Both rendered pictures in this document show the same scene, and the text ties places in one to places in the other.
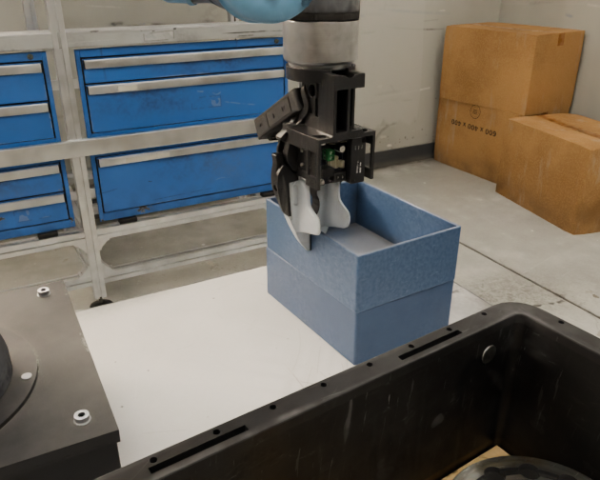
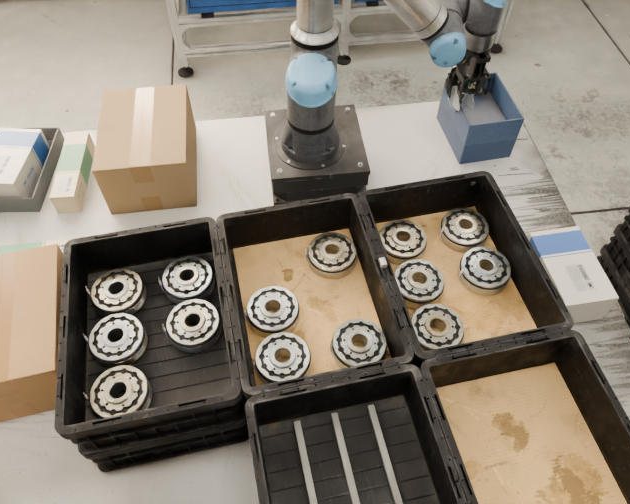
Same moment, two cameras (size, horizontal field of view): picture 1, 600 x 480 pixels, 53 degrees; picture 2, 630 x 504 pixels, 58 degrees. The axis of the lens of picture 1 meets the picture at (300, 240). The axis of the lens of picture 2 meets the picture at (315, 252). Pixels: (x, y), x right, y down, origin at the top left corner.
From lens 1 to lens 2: 95 cm
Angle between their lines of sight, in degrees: 33
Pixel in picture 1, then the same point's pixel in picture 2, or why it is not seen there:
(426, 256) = (503, 128)
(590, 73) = not seen: outside the picture
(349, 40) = (487, 43)
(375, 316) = (473, 148)
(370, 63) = not seen: outside the picture
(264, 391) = (419, 165)
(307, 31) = (470, 38)
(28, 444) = (345, 168)
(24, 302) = (340, 112)
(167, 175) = not seen: outside the picture
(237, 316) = (419, 128)
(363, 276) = (470, 133)
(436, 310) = (504, 149)
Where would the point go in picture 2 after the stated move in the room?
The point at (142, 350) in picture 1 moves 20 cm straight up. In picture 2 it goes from (377, 135) to (383, 77)
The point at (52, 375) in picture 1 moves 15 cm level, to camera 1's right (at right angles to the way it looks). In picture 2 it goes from (351, 147) to (407, 162)
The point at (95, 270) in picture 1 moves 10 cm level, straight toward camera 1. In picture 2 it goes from (344, 36) to (344, 47)
